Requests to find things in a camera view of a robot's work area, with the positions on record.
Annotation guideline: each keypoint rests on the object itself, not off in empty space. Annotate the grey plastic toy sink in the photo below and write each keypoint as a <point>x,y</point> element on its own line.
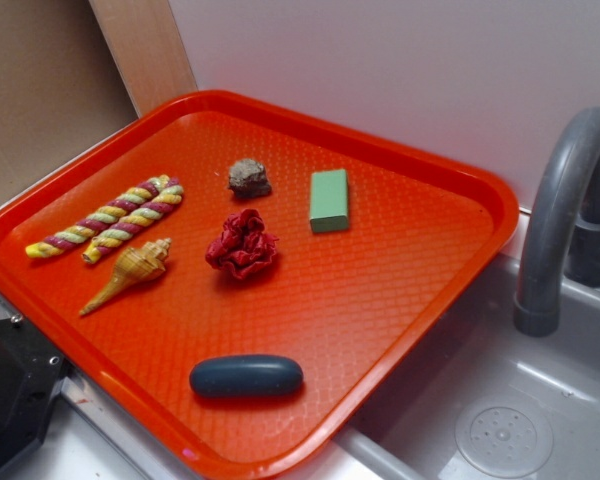
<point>476,399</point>

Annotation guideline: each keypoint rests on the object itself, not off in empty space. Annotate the grey plastic faucet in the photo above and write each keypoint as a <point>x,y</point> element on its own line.
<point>563,234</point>

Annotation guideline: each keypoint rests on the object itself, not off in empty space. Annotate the crumpled red paper ball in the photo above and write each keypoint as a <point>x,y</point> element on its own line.
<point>244,246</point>

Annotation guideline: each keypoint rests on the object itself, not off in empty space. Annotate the left twisted striped candy stick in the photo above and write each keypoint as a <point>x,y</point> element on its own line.
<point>99,220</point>

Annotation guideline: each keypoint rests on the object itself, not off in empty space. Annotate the twisted striped candy stick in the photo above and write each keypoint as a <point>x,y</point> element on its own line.
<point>131,224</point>
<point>99,220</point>

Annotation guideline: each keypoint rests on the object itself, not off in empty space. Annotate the dark green plastic pickle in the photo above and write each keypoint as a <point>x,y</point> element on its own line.
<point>253,375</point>

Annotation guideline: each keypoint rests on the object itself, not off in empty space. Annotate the grey brown rock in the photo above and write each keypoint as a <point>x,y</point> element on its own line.
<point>247,178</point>

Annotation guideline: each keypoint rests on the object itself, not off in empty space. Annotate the light wooden board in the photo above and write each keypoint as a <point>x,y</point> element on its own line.
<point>147,48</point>

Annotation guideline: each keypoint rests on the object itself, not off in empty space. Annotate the tan spiral conch shell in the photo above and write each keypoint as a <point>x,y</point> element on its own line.
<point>133,267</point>

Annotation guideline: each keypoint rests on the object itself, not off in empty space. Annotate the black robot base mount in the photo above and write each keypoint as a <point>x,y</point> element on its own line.
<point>31,372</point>

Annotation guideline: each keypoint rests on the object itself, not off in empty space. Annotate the orange plastic tray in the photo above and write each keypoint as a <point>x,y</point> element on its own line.
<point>347,306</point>

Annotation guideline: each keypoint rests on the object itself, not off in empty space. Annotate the right twisted striped candy stick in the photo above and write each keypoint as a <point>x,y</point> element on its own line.
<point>131,224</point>

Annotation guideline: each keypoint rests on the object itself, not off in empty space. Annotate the green rectangular block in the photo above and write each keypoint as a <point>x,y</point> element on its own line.
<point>329,201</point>

